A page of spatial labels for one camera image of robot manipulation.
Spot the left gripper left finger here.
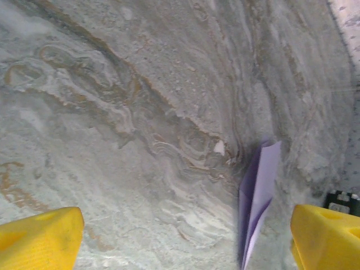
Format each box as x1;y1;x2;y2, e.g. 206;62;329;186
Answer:
0;206;85;270

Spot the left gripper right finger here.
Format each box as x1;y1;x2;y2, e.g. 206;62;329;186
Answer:
290;204;360;270

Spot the lavender cloth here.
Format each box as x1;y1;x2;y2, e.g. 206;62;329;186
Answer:
237;139;282;270

